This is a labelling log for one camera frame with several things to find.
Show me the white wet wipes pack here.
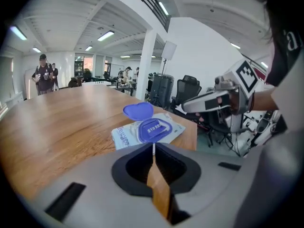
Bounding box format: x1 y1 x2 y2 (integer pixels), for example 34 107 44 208
111 113 186 151

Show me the person's right hand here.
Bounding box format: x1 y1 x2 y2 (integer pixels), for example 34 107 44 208
229 89 249 115

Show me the white light panel on stand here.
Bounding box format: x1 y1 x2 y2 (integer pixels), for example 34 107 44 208
153 40 178 108

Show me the person's white shirt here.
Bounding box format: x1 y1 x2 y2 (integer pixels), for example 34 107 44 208
237 29 304 228

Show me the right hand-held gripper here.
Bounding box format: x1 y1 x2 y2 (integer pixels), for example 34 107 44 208
181 59 259 113

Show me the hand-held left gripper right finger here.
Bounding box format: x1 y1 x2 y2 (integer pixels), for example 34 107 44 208
155 142 245 228

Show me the blue wet wipes pack lid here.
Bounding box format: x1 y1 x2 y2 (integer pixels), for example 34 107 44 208
123 102 154 122

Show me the white machine with cables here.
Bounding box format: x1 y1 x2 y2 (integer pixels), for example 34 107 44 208
247 110 287 149

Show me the black railing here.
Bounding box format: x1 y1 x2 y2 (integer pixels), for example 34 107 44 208
125 0 171 31

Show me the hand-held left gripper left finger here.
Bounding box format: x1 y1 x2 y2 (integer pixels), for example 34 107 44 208
22 143 171 228

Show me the dark grey cabinet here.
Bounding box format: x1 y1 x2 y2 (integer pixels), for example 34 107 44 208
149 73 175 104

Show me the person's right forearm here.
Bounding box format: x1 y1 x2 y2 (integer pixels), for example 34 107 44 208
251 88 280 111

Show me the dark wrist band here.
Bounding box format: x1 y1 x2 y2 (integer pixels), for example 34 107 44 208
248 91 256 112

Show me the black office chair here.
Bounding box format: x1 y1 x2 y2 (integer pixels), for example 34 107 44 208
170 75 202 113

